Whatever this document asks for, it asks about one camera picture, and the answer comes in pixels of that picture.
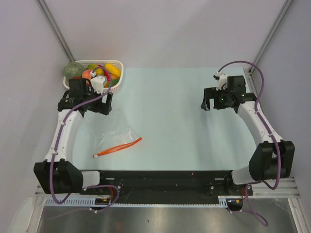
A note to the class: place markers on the white plastic basket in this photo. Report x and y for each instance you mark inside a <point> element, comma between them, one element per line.
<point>85,64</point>

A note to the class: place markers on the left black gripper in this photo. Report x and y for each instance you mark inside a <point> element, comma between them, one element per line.
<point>103,108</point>

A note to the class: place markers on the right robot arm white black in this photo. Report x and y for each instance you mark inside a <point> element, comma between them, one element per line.
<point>273,157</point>

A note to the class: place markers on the green netted melon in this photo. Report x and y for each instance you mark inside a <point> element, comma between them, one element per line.
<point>73,69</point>

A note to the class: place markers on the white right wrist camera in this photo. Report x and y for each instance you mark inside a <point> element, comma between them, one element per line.
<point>221,79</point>

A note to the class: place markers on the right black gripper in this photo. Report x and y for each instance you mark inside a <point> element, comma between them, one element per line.
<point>212,93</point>

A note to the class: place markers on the yellow green mango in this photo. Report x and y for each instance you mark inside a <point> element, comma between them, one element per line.
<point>95,67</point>

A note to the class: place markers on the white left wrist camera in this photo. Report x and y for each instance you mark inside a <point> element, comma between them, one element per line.
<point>98,82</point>

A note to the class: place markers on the clear zip bag orange zipper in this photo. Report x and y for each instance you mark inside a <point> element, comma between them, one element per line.
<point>110,133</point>

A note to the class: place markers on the yellow corn cob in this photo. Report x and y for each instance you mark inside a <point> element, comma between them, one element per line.
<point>112,70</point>

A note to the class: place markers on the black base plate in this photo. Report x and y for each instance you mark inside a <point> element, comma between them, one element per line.
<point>167,187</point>

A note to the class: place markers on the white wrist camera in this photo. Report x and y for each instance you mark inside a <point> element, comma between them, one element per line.
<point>221,79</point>
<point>98,82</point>

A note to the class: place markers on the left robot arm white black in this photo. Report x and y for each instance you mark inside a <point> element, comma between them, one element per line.
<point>57,174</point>

